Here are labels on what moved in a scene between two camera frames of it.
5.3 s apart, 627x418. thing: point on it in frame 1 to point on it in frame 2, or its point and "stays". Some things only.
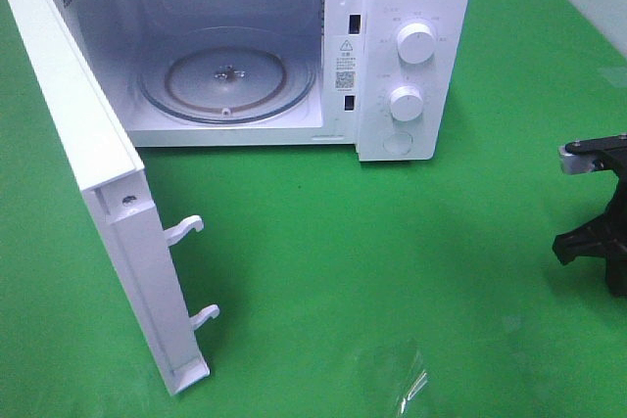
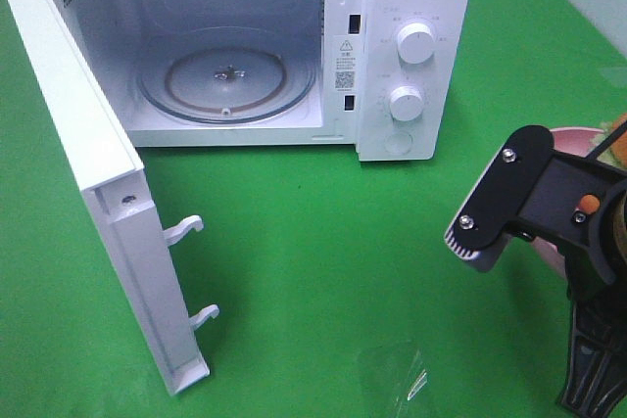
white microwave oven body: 232,47 stays
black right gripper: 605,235 to 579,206
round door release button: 398,142 stays
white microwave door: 111,173 stays
